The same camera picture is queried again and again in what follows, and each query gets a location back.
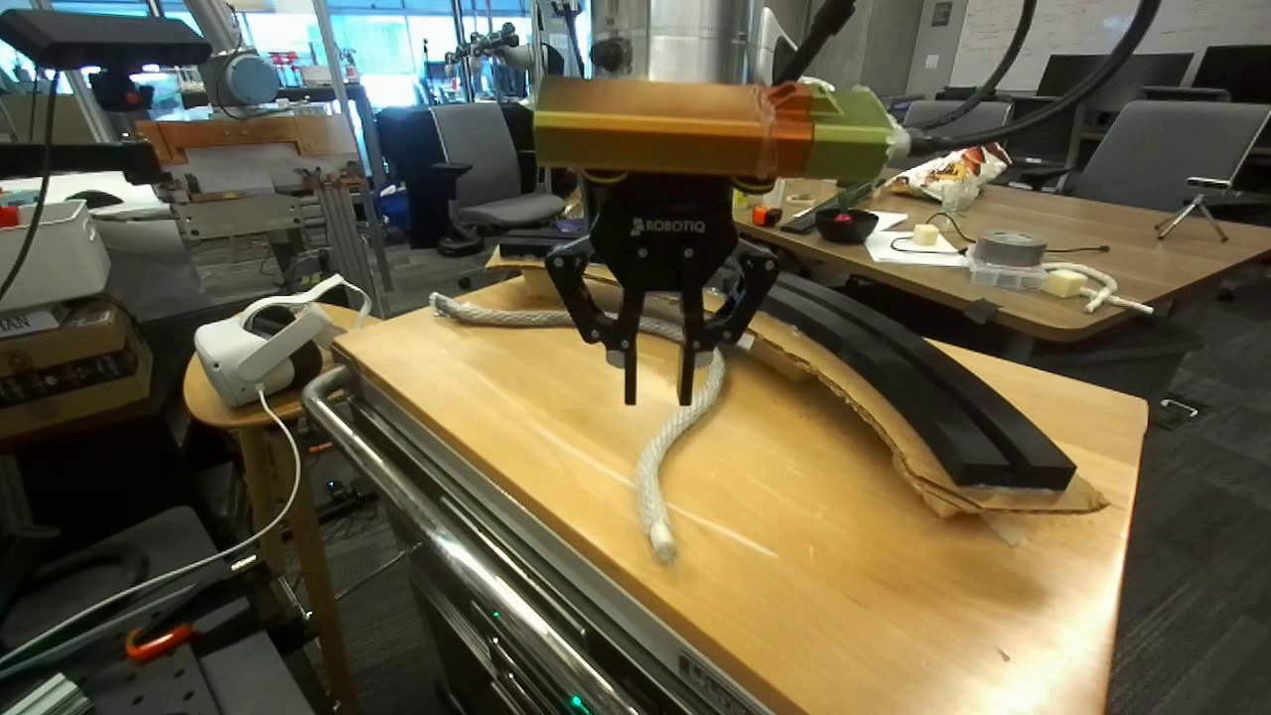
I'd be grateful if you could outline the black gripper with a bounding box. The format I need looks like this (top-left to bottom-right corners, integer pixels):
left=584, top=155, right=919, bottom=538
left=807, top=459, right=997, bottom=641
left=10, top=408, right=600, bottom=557
left=545, top=173, right=787, bottom=408

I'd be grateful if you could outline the white braided rope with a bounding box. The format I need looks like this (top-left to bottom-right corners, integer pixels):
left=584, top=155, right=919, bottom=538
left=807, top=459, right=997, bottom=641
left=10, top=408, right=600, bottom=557
left=427, top=288, right=737, bottom=570

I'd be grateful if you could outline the long black bar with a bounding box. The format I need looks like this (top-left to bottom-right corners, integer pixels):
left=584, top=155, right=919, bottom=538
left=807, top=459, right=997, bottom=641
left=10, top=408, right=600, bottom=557
left=787, top=179, right=882, bottom=238

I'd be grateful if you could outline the black bowl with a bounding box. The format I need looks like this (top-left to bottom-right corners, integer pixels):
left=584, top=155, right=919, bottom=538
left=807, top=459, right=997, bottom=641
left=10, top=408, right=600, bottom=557
left=815, top=204, right=882, bottom=248

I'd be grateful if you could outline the curved cardboard base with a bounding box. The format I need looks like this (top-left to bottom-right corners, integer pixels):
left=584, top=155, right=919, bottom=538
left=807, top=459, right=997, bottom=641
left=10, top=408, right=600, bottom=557
left=480, top=243, right=1110, bottom=524

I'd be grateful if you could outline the grey office chair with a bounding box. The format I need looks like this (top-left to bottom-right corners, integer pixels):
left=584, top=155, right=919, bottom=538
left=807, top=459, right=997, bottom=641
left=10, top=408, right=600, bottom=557
left=427, top=100, right=571, bottom=238
left=1068, top=95, right=1271, bottom=224

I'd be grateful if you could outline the white paper sheet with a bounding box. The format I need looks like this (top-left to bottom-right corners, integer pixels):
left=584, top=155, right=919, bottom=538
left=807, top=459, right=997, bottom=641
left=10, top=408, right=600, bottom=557
left=865, top=212, right=984, bottom=269

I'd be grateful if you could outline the black office chair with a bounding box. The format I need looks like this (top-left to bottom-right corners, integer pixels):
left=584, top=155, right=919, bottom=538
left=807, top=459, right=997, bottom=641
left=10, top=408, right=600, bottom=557
left=374, top=102, right=455, bottom=252

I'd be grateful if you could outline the wooden tray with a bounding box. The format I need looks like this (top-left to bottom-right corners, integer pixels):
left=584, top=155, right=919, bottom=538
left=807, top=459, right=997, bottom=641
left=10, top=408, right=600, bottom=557
left=297, top=269, right=1156, bottom=715

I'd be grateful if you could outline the black curved foam track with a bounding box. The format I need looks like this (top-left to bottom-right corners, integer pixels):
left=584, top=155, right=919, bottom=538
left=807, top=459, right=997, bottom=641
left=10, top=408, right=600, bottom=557
left=494, top=231, right=1081, bottom=492

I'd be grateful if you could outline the clear plastic cup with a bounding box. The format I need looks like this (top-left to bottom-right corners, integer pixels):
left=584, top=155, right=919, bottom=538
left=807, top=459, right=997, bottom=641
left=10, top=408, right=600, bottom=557
left=928, top=175, right=984, bottom=243

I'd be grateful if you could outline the chips snack bag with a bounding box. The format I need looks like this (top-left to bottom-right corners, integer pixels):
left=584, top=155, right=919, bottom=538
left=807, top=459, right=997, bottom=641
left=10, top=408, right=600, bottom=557
left=911, top=141, right=1021, bottom=207

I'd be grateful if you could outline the grey tape roll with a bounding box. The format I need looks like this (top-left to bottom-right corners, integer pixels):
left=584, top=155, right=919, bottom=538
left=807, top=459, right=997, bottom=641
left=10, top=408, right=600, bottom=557
left=971, top=231, right=1052, bottom=269

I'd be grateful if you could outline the white VR headset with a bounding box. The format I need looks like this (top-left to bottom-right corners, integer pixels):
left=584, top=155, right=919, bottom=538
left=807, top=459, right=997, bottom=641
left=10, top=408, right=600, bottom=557
left=190, top=275, right=374, bottom=408

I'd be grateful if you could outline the round wooden stool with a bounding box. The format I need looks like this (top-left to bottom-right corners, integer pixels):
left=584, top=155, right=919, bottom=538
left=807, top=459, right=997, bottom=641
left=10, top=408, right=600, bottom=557
left=178, top=300, right=382, bottom=715

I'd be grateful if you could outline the wooden equipment rack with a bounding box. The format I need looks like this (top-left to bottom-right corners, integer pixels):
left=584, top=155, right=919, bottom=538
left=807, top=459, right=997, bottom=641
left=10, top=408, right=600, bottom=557
left=137, top=108, right=366, bottom=310

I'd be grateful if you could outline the grey round lamp head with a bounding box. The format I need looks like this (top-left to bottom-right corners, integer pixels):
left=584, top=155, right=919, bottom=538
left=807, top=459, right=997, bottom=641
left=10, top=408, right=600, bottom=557
left=195, top=46, right=286, bottom=113

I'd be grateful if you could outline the wooden office desk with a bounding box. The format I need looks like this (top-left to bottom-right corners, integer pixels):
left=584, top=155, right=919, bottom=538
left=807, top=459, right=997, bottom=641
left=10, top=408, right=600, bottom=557
left=730, top=173, right=1271, bottom=349

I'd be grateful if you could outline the mini tabletop tripod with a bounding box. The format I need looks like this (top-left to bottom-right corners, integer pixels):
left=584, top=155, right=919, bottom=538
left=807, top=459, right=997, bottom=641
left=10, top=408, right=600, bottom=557
left=1151, top=191, right=1238, bottom=248

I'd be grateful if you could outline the black monitor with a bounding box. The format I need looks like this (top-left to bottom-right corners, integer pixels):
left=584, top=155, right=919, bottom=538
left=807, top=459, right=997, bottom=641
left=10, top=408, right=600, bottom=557
left=1036, top=47, right=1199, bottom=100
left=1188, top=39, right=1271, bottom=102

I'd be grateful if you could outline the brown box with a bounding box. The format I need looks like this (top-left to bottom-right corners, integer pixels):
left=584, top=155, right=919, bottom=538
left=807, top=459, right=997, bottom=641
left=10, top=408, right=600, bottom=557
left=0, top=310, right=161, bottom=447

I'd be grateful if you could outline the white plastic case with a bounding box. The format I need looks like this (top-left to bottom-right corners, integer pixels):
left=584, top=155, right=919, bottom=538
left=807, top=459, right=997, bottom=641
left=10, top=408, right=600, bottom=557
left=0, top=195, right=112, bottom=317

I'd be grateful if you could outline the perforated optical breadboard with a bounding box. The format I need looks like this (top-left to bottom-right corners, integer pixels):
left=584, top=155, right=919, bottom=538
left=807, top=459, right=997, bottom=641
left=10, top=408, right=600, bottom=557
left=0, top=500, right=322, bottom=715

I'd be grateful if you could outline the orange green camera mount housing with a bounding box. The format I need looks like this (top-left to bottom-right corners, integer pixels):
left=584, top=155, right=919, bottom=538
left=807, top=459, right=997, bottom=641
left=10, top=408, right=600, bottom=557
left=530, top=71, right=915, bottom=191

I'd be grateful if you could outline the chrome tube cart handle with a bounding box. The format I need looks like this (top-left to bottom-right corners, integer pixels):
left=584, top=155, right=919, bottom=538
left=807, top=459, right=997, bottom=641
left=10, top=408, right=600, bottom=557
left=297, top=363, right=666, bottom=715

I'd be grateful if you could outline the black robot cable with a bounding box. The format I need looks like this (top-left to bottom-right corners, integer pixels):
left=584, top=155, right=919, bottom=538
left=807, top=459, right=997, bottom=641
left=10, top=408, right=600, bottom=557
left=921, top=0, right=1167, bottom=151
left=911, top=0, right=1046, bottom=141
left=770, top=0, right=864, bottom=87

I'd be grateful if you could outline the white cable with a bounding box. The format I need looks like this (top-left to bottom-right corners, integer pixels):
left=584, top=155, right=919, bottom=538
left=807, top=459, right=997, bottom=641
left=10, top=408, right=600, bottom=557
left=0, top=381, right=309, bottom=673

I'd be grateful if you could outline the orange clamp handle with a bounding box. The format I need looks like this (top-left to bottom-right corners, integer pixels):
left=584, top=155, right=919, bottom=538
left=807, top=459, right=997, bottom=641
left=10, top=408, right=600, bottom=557
left=124, top=618, right=200, bottom=667

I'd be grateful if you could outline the black stereo camera bar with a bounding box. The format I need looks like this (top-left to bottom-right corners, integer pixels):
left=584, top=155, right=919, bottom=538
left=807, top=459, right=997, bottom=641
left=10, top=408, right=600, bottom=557
left=0, top=5, right=214, bottom=71

